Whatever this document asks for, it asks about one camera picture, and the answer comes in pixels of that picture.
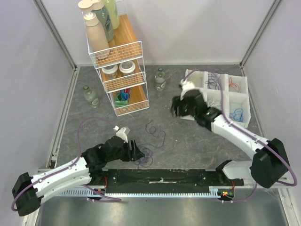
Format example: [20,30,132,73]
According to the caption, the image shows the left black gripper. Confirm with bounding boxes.
[107,138,144,161]

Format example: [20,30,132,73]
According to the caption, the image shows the white cable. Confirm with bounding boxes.
[206,98,222,109]

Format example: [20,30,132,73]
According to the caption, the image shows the orange cable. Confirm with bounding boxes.
[228,77,240,92]

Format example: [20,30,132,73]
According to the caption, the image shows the blue cable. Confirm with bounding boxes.
[230,108,245,123]

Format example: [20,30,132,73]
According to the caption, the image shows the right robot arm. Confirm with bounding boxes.
[171,89,292,188]

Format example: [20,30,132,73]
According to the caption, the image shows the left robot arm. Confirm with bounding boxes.
[11,136,145,217]

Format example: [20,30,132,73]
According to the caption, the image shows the white six-compartment tray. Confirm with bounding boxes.
[185,69,251,128]

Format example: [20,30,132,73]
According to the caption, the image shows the right glass bottle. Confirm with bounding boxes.
[155,67,166,91]

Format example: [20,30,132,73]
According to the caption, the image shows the glass bottle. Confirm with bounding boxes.
[155,67,166,91]
[83,85,99,108]

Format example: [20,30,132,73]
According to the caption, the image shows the green and blue packets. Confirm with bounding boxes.
[114,88,130,108]

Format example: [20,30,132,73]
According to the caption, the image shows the right white-lid jar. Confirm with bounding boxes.
[119,61,135,76]

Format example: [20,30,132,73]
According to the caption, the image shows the white-lid jar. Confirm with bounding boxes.
[119,61,135,76]
[102,65,118,80]

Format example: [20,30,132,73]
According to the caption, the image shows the left glass bottle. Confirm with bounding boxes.
[83,85,99,108]

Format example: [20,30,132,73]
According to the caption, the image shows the left white-lid jar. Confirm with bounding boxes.
[102,65,118,80]

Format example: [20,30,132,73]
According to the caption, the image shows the beige pump bottle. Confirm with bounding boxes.
[84,12,110,59]

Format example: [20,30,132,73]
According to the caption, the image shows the light green bottle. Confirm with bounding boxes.
[103,0,120,30]

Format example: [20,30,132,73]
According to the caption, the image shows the grey-green pump bottle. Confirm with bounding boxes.
[78,0,114,42]

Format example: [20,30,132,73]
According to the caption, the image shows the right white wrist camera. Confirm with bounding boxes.
[180,79,196,100]

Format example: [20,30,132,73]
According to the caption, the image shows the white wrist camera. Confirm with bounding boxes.
[113,126,130,143]
[180,79,196,100]

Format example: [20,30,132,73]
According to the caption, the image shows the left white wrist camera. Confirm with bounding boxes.
[113,126,130,143]

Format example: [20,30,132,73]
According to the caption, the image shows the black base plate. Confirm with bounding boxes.
[89,169,233,194]

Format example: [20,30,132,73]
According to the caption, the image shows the slotted cable duct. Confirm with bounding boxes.
[56,187,222,198]

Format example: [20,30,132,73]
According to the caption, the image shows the white wire shelf rack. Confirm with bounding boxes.
[87,0,149,116]

